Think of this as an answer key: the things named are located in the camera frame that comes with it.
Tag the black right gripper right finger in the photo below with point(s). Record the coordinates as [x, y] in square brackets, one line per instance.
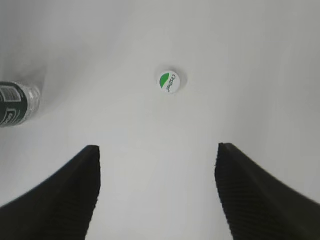
[257, 206]

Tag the clear cestbon water bottle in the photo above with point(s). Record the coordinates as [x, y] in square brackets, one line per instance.
[19, 102]

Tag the white green bottle cap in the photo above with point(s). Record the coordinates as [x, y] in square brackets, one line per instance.
[171, 80]

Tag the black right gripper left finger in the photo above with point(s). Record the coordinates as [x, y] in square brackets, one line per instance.
[61, 207]

